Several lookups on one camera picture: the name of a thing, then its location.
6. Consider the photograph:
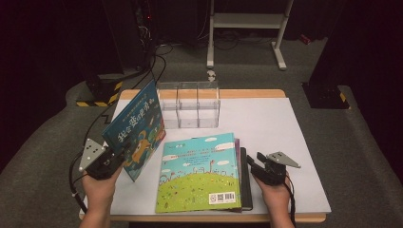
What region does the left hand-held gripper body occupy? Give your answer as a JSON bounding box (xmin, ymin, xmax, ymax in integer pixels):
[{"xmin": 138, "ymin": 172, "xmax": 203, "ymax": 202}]
[{"xmin": 78, "ymin": 138, "xmax": 125, "ymax": 181}]

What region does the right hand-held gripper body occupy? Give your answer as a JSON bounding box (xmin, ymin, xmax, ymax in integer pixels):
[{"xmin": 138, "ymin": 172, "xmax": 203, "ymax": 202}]
[{"xmin": 252, "ymin": 151, "xmax": 301, "ymax": 187}]

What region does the purple paperback book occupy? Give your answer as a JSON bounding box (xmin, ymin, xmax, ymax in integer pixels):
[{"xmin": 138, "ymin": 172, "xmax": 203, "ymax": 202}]
[{"xmin": 234, "ymin": 138, "xmax": 243, "ymax": 213}]

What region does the black notebook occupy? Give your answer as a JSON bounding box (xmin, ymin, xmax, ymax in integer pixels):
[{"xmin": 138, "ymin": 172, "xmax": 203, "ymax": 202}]
[{"xmin": 240, "ymin": 146, "xmax": 254, "ymax": 212}]

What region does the dark blue picture book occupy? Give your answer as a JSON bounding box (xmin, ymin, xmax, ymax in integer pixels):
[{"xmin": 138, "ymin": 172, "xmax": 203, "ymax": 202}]
[{"xmin": 102, "ymin": 79, "xmax": 166, "ymax": 182}]

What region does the light blue green picture book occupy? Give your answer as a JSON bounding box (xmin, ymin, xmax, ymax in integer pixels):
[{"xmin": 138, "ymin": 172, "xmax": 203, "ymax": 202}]
[{"xmin": 155, "ymin": 132, "xmax": 242, "ymax": 214}]

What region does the clear acrylic book rack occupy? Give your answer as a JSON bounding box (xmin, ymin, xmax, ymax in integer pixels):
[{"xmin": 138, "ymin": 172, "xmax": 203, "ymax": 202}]
[{"xmin": 156, "ymin": 80, "xmax": 221, "ymax": 130}]

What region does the person's right hand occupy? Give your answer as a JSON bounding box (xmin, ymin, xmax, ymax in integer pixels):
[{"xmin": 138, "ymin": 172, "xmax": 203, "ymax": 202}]
[{"xmin": 253, "ymin": 174, "xmax": 291, "ymax": 209}]

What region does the person's left hand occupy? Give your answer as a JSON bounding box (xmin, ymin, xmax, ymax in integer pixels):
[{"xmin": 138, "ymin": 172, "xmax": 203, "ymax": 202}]
[{"xmin": 81, "ymin": 165, "xmax": 125, "ymax": 210}]

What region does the yellow striped black stand base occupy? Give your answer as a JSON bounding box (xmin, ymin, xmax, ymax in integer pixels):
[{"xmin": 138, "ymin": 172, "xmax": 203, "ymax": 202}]
[{"xmin": 75, "ymin": 74, "xmax": 124, "ymax": 108}]

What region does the wooden table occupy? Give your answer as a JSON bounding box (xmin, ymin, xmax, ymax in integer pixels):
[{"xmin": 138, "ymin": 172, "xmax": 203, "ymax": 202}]
[{"xmin": 79, "ymin": 88, "xmax": 327, "ymax": 223}]

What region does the black computer tower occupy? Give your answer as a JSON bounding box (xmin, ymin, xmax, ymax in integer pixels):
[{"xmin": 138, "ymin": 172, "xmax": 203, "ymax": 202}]
[{"xmin": 104, "ymin": 0, "xmax": 160, "ymax": 70}]

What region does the white metal stand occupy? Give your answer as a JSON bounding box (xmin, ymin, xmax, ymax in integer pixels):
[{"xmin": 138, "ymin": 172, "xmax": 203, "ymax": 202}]
[{"xmin": 206, "ymin": 0, "xmax": 295, "ymax": 71}]

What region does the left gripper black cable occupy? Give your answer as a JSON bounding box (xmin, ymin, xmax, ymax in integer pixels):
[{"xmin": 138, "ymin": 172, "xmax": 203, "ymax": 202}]
[{"xmin": 68, "ymin": 151, "xmax": 88, "ymax": 214}]

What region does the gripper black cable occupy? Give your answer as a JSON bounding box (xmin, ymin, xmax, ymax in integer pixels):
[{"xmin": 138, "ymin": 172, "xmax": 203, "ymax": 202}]
[
  {"xmin": 68, "ymin": 151, "xmax": 88, "ymax": 214},
  {"xmin": 283, "ymin": 181, "xmax": 297, "ymax": 228}
]

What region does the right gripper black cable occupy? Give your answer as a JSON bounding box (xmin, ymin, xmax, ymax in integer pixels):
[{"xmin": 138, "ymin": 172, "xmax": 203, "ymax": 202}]
[{"xmin": 283, "ymin": 181, "xmax": 297, "ymax": 228}]

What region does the black floor cable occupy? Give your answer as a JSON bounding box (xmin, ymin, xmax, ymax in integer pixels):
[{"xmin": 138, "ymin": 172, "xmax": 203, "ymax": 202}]
[{"xmin": 83, "ymin": 47, "xmax": 160, "ymax": 150}]

